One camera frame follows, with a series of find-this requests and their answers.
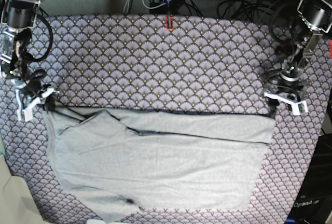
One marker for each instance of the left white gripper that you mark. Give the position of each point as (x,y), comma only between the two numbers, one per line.
(297,106)

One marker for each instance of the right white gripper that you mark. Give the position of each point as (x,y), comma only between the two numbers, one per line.
(27,101)

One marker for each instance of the light grey T-shirt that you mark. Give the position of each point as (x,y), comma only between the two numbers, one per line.
(117,161)

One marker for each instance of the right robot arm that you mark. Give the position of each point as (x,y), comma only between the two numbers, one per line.
(18,17)

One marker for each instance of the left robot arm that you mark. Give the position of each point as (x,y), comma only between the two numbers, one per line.
(297,26)

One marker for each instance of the red right edge clamp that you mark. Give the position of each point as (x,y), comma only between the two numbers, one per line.
(330,49)

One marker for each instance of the purple fan-pattern tablecloth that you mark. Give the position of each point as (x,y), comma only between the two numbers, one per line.
(202,65)

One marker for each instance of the white plastic bin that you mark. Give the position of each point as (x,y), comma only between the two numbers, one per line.
(17,204)

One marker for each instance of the black OpenArm box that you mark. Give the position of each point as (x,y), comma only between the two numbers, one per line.
(313,202)

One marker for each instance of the red black centre clamp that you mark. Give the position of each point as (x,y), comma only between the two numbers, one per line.
(169,20)

